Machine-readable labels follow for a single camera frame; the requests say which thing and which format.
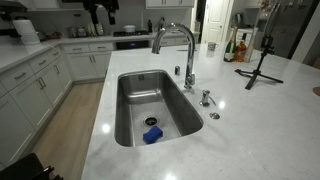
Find chrome soap dispenser pump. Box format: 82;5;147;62
199;89;218;108

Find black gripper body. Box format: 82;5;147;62
83;0;120;12

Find stainless steel sink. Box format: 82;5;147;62
114;69;205;148

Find grey mug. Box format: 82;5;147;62
207;41;220;52

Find silver toaster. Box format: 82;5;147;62
66;25;89;39

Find sink drain strainer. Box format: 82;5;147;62
143;115;161;128

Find green champagne bottle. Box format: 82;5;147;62
223;26;238;63

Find white base cabinets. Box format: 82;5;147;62
0;35;191;169

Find chrome gooseneck faucet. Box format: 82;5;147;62
151;22;197;90

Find black tripod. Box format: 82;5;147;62
234;49;285;91

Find dark steel refrigerator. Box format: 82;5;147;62
253;0;316;60

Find black chair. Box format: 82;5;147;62
0;152;64;180

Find black cooktop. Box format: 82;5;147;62
113;29;150;38

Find black built-in oven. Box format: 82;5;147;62
114;39;151;51

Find blue sponge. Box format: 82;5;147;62
142;125;164;145

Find white paper towel roll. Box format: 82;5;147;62
12;17;41;46

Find white cooking pot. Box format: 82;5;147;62
122;24;137;34

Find white door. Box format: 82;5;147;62
203;0;234;44

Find small black camera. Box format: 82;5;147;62
260;34;276;56

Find white plate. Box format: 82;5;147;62
95;22;105;37
87;23;97;37

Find orange liquor bottle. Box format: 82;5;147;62
233;33;248;63

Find white wall cabinets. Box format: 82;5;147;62
145;0;195;10

